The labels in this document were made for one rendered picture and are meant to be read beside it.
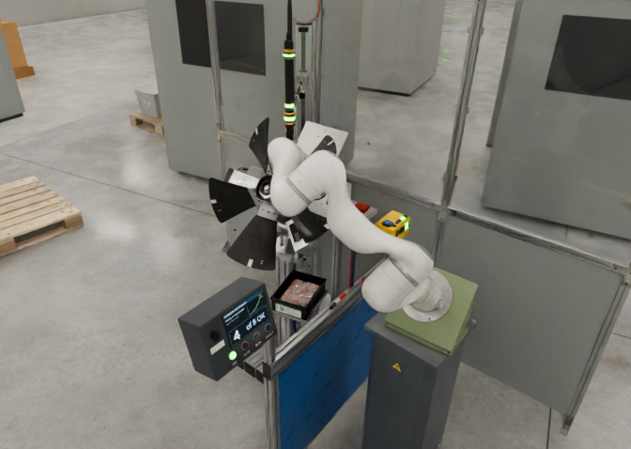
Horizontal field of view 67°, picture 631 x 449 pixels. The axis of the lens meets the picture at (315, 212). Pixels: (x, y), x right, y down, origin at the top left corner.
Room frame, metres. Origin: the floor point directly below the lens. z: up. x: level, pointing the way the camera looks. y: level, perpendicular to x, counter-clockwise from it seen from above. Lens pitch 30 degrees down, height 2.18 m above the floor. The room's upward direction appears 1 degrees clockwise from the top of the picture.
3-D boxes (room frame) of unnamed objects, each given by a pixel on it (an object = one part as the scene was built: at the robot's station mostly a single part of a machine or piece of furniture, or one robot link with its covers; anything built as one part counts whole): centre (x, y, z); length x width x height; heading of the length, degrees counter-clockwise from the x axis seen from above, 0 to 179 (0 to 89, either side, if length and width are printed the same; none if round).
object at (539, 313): (2.44, -0.33, 0.50); 2.59 x 0.03 x 0.91; 52
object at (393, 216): (1.89, -0.35, 1.02); 0.16 x 0.10 x 0.11; 142
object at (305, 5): (2.60, 0.08, 1.88); 0.16 x 0.07 x 0.16; 87
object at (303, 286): (1.62, 0.06, 0.84); 0.19 x 0.14 x 0.05; 157
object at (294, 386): (1.58, -0.11, 0.45); 0.82 x 0.02 x 0.66; 142
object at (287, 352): (1.58, -0.11, 0.82); 0.90 x 0.04 x 0.08; 142
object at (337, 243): (2.38, -0.13, 0.42); 0.04 x 0.04 x 0.83; 52
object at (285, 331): (2.04, 0.15, 0.46); 0.09 x 0.05 x 0.91; 52
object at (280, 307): (1.63, 0.06, 0.85); 0.22 x 0.17 x 0.07; 157
